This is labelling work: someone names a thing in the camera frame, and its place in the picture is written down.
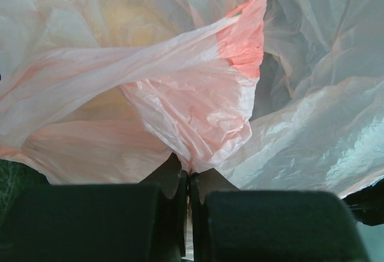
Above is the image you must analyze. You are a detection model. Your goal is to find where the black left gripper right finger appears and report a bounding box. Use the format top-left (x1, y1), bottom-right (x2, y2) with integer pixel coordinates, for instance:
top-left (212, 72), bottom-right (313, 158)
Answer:
top-left (190, 169), bottom-right (369, 261)

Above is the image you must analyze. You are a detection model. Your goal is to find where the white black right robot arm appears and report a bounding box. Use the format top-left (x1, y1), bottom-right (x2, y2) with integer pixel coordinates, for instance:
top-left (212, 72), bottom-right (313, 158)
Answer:
top-left (343, 179), bottom-right (384, 226)

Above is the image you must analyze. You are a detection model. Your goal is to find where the pink plastic bag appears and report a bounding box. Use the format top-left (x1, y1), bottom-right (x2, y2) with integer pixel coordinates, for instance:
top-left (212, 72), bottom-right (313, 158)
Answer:
top-left (1, 0), bottom-right (383, 197)

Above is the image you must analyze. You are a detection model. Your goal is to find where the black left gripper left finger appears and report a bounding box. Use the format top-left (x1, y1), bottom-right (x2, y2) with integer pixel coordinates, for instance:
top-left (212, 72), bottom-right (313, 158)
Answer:
top-left (1, 154), bottom-right (187, 261)

